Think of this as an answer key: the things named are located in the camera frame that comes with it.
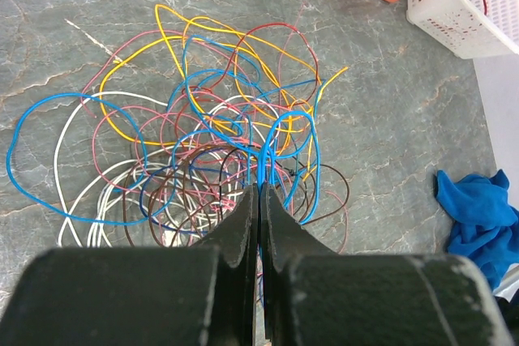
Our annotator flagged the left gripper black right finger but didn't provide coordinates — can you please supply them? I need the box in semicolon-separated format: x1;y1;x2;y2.
259;184;513;345

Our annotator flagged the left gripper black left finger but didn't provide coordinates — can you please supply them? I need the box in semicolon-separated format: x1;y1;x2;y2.
1;186;259;345

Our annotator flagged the brown cable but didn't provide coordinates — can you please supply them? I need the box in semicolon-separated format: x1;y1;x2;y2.
121;147;350;248

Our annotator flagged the yellow cable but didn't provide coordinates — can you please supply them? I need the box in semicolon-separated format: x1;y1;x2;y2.
283;66;350;185
99;3;350;185

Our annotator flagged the blue fleece cloth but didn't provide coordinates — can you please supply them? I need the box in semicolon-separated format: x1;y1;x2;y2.
435;169;518;290

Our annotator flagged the empty white basket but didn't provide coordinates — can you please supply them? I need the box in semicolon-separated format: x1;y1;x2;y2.
406;0;518;59

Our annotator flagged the pink cable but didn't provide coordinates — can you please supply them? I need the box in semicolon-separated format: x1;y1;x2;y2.
79;1;350;254

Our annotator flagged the white cable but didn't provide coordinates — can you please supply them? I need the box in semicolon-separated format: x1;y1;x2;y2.
54;90;285;248

